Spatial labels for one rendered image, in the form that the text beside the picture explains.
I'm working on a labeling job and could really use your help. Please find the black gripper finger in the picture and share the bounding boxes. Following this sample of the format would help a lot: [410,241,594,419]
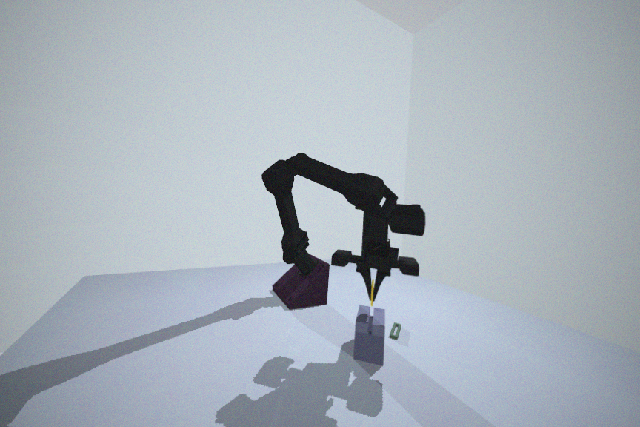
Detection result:
[373,269,390,302]
[356,268,372,301]

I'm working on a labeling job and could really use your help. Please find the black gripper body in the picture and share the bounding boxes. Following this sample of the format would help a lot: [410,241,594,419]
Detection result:
[331,230,419,277]

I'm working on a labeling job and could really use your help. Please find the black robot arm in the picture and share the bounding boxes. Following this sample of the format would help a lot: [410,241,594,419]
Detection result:
[261,153,426,276]

